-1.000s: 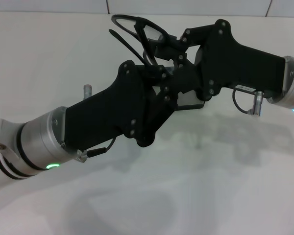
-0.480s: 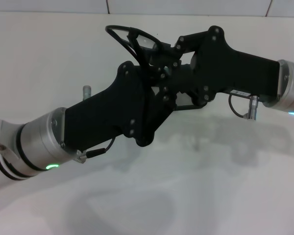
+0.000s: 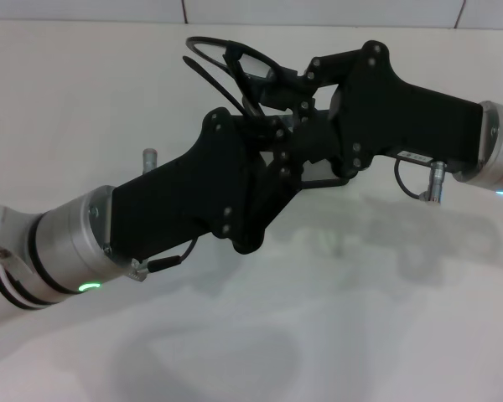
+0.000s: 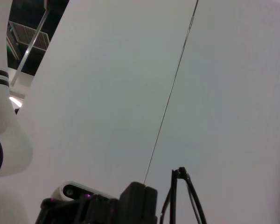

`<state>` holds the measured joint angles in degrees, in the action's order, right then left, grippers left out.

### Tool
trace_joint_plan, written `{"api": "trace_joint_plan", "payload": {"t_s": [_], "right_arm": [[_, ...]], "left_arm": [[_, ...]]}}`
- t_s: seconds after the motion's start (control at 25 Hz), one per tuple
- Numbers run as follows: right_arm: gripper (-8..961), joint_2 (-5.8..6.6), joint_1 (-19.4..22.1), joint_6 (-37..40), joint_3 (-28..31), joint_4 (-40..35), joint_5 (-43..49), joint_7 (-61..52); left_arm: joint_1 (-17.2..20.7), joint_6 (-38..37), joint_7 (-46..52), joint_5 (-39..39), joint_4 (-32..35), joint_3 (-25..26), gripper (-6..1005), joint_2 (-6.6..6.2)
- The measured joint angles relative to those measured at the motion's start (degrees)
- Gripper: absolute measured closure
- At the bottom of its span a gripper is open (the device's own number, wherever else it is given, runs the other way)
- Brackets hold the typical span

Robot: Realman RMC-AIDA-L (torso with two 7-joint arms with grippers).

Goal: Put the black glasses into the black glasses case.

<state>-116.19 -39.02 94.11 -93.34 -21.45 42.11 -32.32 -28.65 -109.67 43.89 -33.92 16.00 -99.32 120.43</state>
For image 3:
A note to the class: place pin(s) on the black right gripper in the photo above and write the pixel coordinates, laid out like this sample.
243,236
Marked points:
402,117

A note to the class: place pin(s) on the gripper silver connector plug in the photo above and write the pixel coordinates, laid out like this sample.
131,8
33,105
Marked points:
151,159
437,180

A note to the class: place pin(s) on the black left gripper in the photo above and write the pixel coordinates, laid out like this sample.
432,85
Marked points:
184,197

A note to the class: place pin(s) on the black glasses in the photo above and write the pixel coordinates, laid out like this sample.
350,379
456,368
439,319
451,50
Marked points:
255,65

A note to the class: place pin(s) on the left gripper silver connector plug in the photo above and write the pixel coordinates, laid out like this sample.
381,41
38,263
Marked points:
151,159

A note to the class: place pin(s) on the right gripper silver connector plug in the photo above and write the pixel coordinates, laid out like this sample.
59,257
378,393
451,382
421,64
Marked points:
437,180

